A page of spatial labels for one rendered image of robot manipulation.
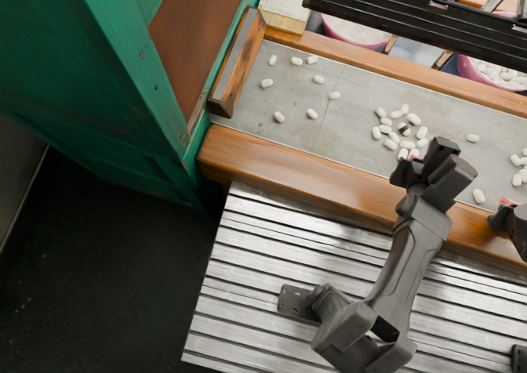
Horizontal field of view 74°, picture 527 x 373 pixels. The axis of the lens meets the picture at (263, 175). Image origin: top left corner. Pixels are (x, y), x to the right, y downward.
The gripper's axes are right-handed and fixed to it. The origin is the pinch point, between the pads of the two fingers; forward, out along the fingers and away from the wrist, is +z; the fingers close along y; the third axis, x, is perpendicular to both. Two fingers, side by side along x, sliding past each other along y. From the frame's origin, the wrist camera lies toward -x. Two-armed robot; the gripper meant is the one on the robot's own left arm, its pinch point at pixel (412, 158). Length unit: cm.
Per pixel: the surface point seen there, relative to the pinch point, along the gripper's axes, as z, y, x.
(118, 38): -38, 50, -20
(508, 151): 20.1, -29.1, -1.6
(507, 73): 41, -27, -17
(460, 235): -2.8, -18.7, 14.4
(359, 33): 38.7, 18.9, -16.7
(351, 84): 24.5, 16.9, -5.4
